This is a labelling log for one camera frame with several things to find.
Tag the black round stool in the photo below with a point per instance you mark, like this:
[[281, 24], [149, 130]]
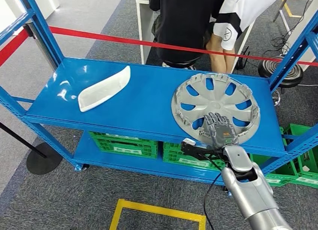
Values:
[[280, 70]]

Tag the chrome stanchion post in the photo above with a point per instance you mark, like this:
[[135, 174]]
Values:
[[41, 44]]

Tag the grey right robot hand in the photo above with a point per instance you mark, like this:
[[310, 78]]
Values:
[[223, 133]]

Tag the black stanchion post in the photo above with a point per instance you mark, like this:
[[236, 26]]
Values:
[[44, 159]]

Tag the grey plastic hubcap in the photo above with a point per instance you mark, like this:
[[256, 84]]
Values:
[[218, 103]]

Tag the person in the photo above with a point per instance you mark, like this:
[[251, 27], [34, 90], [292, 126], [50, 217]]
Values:
[[238, 8], [183, 24]]

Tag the blue metal shelf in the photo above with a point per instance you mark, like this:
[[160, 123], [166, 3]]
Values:
[[149, 97]]

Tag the white plastic trim part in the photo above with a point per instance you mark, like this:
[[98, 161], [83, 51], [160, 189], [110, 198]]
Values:
[[103, 90]]

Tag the open green plastic bin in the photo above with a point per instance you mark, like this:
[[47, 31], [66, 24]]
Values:
[[314, 162], [285, 172]]

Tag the white cabinet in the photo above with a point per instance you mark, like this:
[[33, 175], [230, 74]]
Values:
[[310, 15]]

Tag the red barrier belt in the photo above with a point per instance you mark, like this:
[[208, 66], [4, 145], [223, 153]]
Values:
[[124, 40], [12, 48]]

